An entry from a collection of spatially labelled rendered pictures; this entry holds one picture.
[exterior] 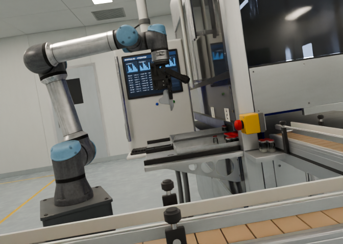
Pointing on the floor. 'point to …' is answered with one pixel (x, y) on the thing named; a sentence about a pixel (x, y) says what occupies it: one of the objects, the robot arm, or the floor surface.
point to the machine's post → (240, 81)
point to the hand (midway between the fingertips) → (172, 107)
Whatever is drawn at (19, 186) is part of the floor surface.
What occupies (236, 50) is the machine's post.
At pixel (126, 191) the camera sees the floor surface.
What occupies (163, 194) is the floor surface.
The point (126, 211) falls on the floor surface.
